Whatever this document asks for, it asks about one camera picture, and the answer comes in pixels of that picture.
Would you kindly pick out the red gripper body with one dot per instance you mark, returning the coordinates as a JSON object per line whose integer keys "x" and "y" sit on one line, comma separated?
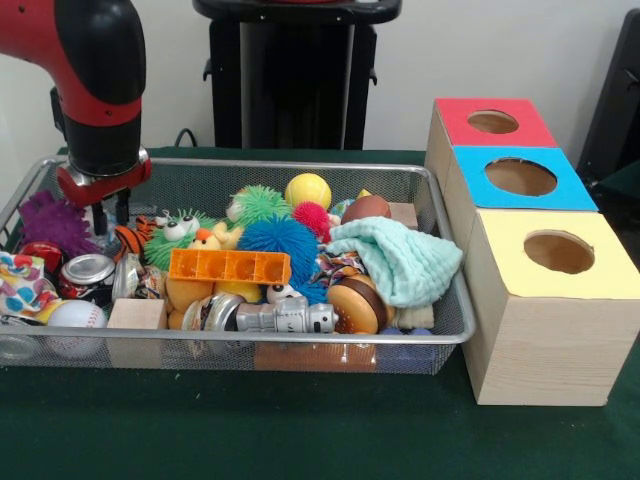
{"x": 107, "y": 187}

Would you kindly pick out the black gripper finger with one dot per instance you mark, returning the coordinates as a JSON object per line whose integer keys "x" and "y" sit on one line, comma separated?
{"x": 123, "y": 205}
{"x": 99, "y": 219}

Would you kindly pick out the crushed clear plastic bottle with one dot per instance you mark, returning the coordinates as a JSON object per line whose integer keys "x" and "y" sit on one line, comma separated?
{"x": 111, "y": 227}

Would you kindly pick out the purple spiky ball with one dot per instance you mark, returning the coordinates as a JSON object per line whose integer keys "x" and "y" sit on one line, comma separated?
{"x": 50, "y": 222}

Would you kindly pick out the green spiky ball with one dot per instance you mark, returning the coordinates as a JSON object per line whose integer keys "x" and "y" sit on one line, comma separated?
{"x": 165, "y": 246}

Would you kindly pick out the orange toy building block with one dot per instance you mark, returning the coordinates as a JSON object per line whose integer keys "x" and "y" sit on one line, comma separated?
{"x": 230, "y": 265}

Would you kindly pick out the silver toy robot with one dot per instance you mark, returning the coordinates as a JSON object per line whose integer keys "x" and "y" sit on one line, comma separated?
{"x": 290, "y": 317}

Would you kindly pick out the mint green cloth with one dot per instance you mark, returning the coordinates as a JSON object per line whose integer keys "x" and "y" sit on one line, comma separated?
{"x": 400, "y": 260}

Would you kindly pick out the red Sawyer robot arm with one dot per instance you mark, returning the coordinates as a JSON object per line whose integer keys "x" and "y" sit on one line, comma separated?
{"x": 95, "y": 75}

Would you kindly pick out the shallow metal mesh bin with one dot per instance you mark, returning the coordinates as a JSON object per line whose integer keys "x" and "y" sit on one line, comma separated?
{"x": 452, "y": 310}

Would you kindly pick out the wooden box with three holes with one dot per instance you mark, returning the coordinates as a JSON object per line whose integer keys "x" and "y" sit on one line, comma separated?
{"x": 545, "y": 350}

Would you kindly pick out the yellow plush duck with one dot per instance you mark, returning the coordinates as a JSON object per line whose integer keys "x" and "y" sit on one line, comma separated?
{"x": 210, "y": 241}

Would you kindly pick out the yellow foam ball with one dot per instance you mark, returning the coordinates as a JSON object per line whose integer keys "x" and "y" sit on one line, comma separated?
{"x": 308, "y": 191}

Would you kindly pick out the toy hamburger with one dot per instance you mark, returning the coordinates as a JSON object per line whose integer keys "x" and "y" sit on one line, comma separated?
{"x": 357, "y": 305}

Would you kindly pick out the cream cloth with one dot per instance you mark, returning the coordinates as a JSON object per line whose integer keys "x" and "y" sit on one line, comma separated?
{"x": 417, "y": 317}

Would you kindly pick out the dark green side table cloth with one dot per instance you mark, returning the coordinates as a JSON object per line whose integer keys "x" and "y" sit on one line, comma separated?
{"x": 625, "y": 200}

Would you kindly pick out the black panel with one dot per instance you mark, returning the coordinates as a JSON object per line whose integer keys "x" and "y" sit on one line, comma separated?
{"x": 615, "y": 100}

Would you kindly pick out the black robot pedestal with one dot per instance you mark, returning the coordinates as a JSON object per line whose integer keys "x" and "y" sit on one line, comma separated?
{"x": 295, "y": 75}

